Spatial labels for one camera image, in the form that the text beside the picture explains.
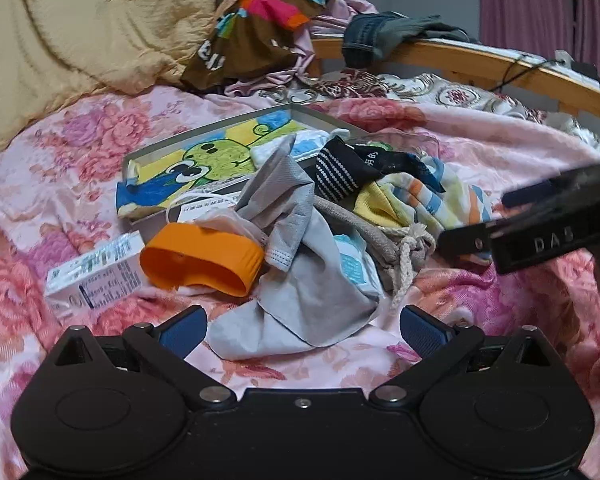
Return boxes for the clear plastic bag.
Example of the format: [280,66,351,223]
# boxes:
[195,207,271,256]

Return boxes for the orange plastic cup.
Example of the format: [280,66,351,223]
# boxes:
[140,222,265,297]

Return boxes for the pink floral blanket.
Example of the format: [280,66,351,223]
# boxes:
[0,72,600,480]

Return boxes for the white carton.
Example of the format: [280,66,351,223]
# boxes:
[45,230,148,313]

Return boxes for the wooden bed rail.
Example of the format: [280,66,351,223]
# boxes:
[310,37,600,126]

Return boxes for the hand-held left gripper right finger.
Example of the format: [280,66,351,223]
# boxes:
[370,305,566,407]

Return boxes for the pink curtain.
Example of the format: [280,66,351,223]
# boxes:
[480,0,600,81]

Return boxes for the white blue packet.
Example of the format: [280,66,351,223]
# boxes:
[332,234,383,301]

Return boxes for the blue jeans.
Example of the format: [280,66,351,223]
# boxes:
[342,12,406,68]

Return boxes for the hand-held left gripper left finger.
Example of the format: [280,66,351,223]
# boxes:
[47,305,233,407]

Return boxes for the white blue small sock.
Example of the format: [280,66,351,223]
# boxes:
[250,127,351,168]

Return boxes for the patterned floral bedcover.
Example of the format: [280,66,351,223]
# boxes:
[260,70,600,156]

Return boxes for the yellow quilt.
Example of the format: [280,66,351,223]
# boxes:
[0,0,221,176]

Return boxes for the beige drawstring bag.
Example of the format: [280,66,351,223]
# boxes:
[312,195,438,318]

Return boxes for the grey cloth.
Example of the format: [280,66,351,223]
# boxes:
[205,205,383,361]

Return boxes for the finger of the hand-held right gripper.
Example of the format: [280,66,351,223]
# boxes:
[500,175,568,209]
[437,222,501,264]

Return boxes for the brown colourful garment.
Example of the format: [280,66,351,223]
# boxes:
[180,0,338,93]

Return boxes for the striped colourful towel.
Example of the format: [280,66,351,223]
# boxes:
[352,157,496,263]

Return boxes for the white flat packet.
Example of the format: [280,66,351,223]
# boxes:
[176,195,241,224]

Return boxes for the black striped sock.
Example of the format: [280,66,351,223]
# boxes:
[314,136,448,203]

